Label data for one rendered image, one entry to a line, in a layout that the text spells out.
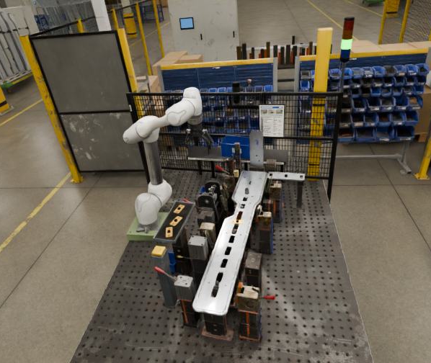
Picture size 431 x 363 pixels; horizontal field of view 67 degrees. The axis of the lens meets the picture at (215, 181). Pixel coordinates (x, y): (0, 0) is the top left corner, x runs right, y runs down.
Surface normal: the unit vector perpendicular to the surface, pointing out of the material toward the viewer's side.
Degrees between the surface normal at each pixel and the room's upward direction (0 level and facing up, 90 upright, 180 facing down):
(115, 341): 0
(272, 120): 90
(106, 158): 95
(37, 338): 0
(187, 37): 90
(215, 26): 90
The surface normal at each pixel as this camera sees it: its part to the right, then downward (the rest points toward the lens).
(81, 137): -0.15, 0.54
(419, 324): -0.09, -0.84
